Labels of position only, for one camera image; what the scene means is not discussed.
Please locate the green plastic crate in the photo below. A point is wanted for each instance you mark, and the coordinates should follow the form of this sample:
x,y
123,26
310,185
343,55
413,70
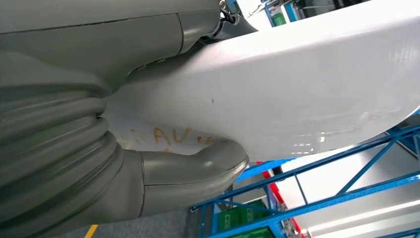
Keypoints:
x,y
242,215
252,234

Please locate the blue steel shelf rack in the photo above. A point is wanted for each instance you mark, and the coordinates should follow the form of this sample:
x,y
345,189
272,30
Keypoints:
x,y
344,196

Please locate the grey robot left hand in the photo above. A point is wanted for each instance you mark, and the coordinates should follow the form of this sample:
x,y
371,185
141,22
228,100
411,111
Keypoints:
x,y
98,36

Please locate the red barrier belt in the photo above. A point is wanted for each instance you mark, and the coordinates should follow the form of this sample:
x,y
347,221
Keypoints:
x,y
277,193

